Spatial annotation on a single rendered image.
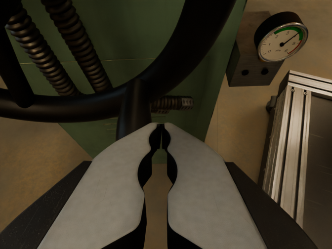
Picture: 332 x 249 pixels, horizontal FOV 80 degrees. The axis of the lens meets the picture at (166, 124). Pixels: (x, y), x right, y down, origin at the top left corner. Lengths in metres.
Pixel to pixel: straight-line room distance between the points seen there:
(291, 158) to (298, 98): 0.26
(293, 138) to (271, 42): 0.52
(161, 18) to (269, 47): 0.16
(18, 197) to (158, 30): 0.91
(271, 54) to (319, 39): 1.34
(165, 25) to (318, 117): 0.71
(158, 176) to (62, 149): 0.47
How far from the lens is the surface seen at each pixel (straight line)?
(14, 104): 0.24
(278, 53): 0.35
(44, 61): 0.26
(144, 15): 0.35
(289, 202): 0.71
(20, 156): 1.15
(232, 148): 0.96
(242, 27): 0.42
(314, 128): 0.88
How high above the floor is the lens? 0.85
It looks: 60 degrees down
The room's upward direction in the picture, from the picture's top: 4 degrees counter-clockwise
